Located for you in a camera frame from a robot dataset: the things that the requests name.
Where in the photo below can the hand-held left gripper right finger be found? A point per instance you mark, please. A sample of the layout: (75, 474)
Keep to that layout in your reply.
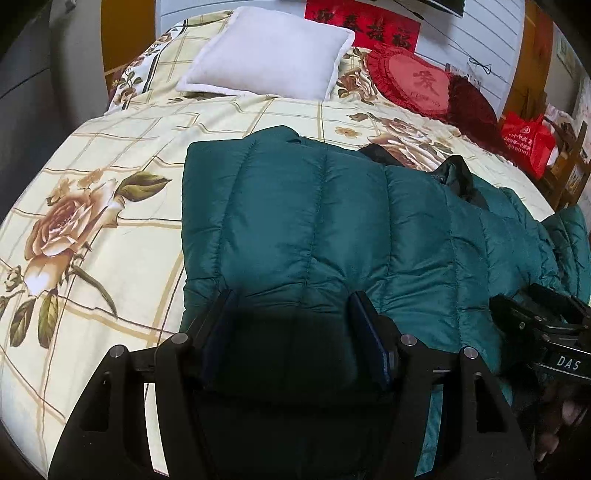
(369, 341)

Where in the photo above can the person's right hand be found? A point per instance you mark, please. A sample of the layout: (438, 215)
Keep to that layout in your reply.
(568, 410)

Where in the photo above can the teal quilted down jacket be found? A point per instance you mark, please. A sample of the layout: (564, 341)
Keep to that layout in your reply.
(300, 221)

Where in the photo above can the red heart-shaped cushion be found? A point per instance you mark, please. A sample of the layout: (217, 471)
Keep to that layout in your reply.
(415, 83)

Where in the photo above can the wooden chair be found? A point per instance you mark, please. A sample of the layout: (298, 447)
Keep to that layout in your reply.
(565, 161)

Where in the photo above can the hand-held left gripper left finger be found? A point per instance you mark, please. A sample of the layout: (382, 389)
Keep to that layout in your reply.
(220, 337)

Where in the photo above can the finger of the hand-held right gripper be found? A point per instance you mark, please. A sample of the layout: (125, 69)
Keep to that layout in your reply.
(512, 323)

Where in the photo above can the white square pillow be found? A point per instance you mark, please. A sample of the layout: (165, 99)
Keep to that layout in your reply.
(268, 55)

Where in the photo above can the grey cabinet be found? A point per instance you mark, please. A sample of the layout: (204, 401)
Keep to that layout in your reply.
(37, 55)

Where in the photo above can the maroon frilled cushion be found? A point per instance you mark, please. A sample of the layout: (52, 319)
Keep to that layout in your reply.
(471, 106)

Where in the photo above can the red plastic bag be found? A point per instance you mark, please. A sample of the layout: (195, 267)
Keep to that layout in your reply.
(526, 138)

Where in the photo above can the floral checked bed sheet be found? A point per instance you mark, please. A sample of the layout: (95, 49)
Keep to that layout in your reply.
(115, 152)

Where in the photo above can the red wall banner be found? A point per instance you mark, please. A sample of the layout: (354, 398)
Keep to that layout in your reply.
(383, 27)

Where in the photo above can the black wall television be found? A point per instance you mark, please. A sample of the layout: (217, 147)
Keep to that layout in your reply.
(443, 5)

